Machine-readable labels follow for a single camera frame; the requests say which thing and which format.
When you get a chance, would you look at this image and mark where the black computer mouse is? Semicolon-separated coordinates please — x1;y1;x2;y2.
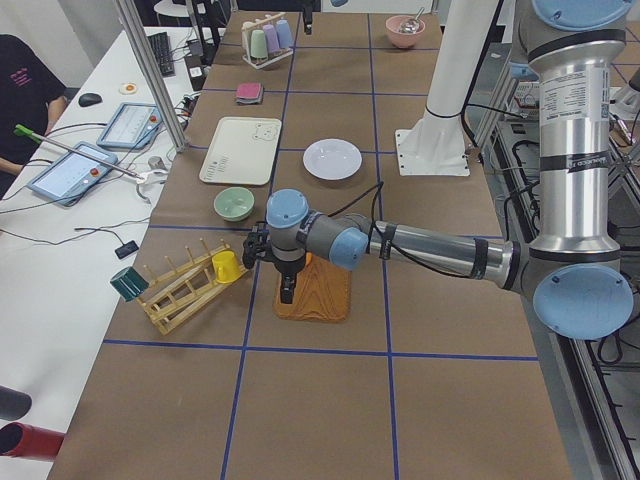
78;93;103;108

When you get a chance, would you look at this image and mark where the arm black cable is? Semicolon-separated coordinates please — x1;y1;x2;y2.
327;180;484;279

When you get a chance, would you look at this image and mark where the far teach pendant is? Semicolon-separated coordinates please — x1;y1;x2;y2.
96;102;163;150

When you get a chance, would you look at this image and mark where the teach pendant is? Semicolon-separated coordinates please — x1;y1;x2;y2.
27;152;111;206
96;102;163;150

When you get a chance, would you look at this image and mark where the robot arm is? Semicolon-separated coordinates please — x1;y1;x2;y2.
260;1;634;340
298;0;348;35

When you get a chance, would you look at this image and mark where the aluminium frame post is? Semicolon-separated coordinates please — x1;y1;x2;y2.
114;0;187;153

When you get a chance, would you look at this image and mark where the white wire cup rack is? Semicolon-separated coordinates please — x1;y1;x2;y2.
241;12;294;69

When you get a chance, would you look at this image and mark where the yellow mug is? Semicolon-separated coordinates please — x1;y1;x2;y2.
212;250;242;284

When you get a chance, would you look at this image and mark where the dark green mug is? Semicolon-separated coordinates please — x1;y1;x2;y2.
110;266;149;302

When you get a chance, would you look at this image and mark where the white round plate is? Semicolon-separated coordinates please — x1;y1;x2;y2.
303;138;362;180

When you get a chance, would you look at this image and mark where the small metal weight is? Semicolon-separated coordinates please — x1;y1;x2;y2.
147;156;167;171

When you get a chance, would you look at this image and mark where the green tumbler cup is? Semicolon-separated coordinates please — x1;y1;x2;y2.
250;29;268;61

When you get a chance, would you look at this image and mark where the wooden cup rack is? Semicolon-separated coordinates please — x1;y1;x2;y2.
136;240;247;335

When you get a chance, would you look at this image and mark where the pink bowl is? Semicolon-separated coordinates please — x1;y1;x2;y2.
385;15;426;49

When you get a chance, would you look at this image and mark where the metal scoop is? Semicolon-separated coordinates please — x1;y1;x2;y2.
398;7;425;34

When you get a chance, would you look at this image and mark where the near teach pendant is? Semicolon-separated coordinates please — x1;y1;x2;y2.
27;152;111;206

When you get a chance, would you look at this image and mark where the grey cloth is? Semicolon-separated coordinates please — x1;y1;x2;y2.
235;83;265;107

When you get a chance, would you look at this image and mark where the purple tumbler cup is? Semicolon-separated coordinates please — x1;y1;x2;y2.
262;24;280;55

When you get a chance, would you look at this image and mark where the metal grabber stick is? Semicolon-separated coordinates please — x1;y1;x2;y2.
14;124;169;203

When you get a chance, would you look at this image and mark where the wooden cutting board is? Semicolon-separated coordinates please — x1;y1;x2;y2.
273;255;351;323

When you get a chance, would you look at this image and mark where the black keyboard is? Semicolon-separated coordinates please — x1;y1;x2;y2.
147;32;175;77

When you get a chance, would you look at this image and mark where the green ceramic bowl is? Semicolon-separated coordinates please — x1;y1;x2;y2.
213;186;255;222

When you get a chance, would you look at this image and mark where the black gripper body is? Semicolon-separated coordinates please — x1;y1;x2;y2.
271;244;306;274

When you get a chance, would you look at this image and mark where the cream bear tray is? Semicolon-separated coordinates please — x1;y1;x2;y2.
199;116;282;186

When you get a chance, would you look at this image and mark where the blue tumbler cup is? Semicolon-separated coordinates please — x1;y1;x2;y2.
275;18;293;50

